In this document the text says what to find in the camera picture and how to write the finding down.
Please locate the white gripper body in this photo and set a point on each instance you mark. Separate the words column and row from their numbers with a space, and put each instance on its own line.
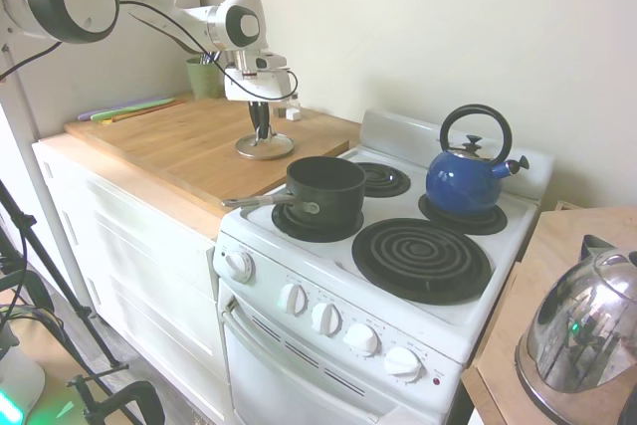
column 256, row 85

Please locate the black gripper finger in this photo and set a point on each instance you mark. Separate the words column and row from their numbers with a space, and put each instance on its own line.
column 266, row 116
column 254, row 116

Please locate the steel pot lid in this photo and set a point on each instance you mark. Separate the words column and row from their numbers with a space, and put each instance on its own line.
column 274, row 147

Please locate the glass salt shaker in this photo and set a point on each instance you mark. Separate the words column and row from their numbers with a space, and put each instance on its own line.
column 294, row 114

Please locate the green utensil cup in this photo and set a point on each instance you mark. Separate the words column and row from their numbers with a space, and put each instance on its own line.
column 201, row 81

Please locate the black utensil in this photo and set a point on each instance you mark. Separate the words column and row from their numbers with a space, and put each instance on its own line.
column 205, row 60

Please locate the wooden butcher block board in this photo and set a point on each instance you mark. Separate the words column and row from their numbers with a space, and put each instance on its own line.
column 174, row 146

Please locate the orange silicone spatula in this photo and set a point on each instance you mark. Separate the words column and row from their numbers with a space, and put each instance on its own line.
column 149, row 111

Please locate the small black coil burner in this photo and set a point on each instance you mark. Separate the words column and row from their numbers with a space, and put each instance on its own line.
column 488, row 223
column 388, row 178
column 323, row 232

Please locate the white timer knob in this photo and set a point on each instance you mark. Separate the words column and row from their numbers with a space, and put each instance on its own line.
column 239, row 266

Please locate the white electric stove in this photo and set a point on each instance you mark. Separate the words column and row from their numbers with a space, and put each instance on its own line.
column 343, row 256

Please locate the purple silicone spatula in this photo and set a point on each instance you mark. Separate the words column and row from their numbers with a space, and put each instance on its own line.
column 88, row 115

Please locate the white stove knob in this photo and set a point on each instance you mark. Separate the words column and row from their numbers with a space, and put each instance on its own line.
column 293, row 298
column 404, row 367
column 361, row 339
column 326, row 318

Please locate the white kitchen cabinet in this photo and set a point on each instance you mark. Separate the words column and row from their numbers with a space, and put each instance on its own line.
column 149, row 271

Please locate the large black coil burner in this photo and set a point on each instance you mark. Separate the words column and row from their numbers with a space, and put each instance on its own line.
column 423, row 261

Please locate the white stand pole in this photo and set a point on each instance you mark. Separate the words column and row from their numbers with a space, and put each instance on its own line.
column 27, row 119

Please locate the black tripod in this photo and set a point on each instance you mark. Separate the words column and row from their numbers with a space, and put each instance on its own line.
column 55, row 268

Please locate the white oven door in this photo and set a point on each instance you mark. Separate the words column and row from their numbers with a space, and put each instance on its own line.
column 278, row 385

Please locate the black clamp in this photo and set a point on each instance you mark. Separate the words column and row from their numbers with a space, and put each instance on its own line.
column 144, row 392

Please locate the white base with green light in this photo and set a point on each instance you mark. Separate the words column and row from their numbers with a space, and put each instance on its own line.
column 20, row 375

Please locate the shiny steel kettle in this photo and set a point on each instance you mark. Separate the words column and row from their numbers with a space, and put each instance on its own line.
column 582, row 325

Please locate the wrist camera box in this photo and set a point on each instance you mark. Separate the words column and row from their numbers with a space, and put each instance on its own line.
column 269, row 62

